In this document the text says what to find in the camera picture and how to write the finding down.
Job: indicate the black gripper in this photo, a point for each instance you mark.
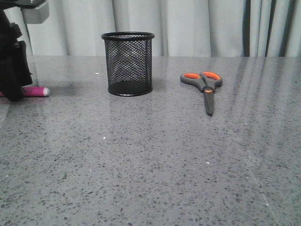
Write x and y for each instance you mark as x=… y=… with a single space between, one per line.
x=14 y=70

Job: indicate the pink marker pen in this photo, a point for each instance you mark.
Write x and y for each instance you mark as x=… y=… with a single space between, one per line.
x=37 y=91

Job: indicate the grey orange scissors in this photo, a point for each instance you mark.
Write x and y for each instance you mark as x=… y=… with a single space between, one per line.
x=206 y=82

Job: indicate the black mesh pen cup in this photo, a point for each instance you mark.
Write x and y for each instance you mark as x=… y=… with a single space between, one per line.
x=128 y=62

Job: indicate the grey curtain backdrop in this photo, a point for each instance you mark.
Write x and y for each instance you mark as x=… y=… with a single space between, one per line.
x=182 y=28

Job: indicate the grey camera mount box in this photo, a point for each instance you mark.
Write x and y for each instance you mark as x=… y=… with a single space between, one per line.
x=38 y=14

